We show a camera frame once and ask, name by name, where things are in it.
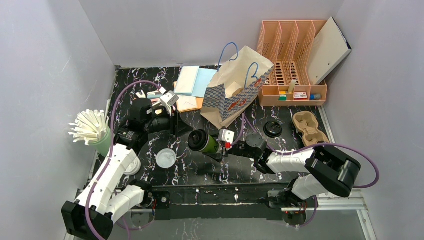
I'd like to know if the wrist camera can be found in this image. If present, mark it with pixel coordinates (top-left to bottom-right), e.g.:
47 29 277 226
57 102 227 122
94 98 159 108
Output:
217 129 235 150
152 87 179 117

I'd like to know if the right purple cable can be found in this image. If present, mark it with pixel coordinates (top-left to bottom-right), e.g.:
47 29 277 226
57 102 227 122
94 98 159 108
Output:
231 112 381 229

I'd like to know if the green cup of straws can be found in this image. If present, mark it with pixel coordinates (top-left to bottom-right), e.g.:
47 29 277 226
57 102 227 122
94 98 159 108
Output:
68 109 112 157

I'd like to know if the red white small box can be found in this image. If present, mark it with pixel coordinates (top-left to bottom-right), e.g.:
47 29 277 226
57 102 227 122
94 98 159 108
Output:
293 92 309 101

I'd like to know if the green eraser block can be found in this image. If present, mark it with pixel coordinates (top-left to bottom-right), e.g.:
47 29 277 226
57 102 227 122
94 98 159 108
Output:
278 94 287 102

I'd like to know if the white board binder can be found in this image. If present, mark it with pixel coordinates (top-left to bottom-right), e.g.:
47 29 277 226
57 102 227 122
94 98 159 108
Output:
306 17 352 85

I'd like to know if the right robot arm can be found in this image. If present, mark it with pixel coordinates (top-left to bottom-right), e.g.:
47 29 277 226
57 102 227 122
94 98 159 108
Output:
206 134 361 207

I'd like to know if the green cup with black lid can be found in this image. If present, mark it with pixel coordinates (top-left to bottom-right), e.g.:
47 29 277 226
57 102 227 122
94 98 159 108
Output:
188 129 219 154

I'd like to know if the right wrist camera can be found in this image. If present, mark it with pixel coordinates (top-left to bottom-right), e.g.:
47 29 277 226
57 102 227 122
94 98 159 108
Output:
217 129 235 150

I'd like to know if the purple cable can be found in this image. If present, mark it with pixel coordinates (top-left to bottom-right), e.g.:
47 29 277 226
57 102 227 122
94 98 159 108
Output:
85 80 163 240
231 112 381 229

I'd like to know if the white staple remover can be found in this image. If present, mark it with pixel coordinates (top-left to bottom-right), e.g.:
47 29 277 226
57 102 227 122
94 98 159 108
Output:
135 91 146 99

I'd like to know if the light blue envelope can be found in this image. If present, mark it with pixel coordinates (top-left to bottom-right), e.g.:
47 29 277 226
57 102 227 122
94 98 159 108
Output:
174 66 217 98

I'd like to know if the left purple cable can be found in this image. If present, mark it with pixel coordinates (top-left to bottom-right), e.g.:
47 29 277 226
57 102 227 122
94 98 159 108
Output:
85 80 163 240

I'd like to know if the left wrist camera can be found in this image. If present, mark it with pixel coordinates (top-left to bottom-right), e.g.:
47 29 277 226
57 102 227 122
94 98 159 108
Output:
152 87 179 117

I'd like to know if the black cup lid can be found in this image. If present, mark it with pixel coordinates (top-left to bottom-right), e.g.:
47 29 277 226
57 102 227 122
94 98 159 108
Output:
263 121 283 139

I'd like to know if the peach desk file organizer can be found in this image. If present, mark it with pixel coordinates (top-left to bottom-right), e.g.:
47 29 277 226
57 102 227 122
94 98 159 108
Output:
256 20 328 107

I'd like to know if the clear plastic cup lid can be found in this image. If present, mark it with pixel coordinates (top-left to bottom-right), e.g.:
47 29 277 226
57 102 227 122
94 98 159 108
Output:
156 148 177 169

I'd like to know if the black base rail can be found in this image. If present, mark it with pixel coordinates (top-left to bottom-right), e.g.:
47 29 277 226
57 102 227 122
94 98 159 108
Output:
120 185 309 221

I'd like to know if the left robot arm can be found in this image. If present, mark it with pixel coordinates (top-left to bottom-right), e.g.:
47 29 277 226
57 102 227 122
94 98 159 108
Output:
61 96 192 240

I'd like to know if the blue checkered paper bag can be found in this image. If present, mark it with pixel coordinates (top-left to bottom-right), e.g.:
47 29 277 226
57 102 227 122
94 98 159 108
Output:
200 42 274 129

